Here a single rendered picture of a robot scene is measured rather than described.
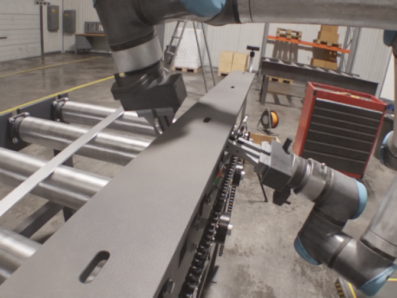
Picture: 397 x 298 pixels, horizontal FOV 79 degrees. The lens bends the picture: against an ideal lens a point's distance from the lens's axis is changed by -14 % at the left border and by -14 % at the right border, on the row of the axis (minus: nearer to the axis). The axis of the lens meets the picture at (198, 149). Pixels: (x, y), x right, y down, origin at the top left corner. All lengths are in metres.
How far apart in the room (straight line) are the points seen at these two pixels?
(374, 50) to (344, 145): 8.61
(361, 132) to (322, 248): 2.22
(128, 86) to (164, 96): 0.09
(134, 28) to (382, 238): 0.62
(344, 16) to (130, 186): 0.43
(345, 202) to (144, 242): 0.52
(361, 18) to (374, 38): 10.69
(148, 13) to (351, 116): 2.46
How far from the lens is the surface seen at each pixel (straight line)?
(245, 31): 10.59
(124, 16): 0.47
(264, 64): 5.56
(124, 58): 0.50
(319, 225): 0.67
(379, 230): 0.64
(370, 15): 0.52
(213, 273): 1.73
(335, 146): 2.81
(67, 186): 0.80
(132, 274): 0.19
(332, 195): 0.65
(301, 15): 0.52
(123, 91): 0.47
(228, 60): 8.57
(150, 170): 0.29
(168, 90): 0.52
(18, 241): 0.62
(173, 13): 0.44
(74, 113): 1.46
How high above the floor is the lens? 1.31
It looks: 24 degrees down
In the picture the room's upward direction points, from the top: 6 degrees clockwise
